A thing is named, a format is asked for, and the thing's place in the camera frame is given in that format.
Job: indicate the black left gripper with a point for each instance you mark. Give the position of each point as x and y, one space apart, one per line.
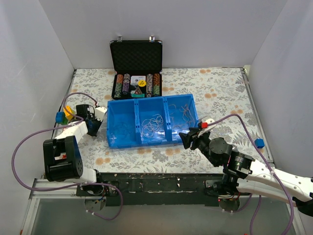
92 124

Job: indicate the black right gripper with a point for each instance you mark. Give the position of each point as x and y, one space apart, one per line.
194 139

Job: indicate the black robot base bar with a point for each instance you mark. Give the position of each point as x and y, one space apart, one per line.
163 189

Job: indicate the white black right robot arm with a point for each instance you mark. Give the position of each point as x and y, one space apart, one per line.
244 174

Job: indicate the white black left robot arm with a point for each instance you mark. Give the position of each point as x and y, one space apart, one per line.
72 168

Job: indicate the yellow toy brick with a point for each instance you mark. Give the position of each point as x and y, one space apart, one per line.
69 112

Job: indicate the green toy brick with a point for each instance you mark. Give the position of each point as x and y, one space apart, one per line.
64 121

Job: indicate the blue toy brick left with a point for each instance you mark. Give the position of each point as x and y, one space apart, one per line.
59 117

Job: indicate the red white window brick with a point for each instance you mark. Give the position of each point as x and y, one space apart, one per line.
63 156

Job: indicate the blue three-compartment plastic bin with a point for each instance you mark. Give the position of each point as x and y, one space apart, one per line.
150 121

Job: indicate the floral table mat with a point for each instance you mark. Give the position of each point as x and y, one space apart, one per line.
217 92

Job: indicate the blue toy cube right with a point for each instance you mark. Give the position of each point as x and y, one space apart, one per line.
259 143

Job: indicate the black poker chip case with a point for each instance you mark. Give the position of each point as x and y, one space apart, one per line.
136 58

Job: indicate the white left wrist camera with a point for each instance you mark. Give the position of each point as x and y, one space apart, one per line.
100 113

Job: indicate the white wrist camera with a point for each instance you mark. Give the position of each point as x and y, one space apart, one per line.
100 113
206 125

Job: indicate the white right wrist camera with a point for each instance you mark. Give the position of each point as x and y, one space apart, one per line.
206 125

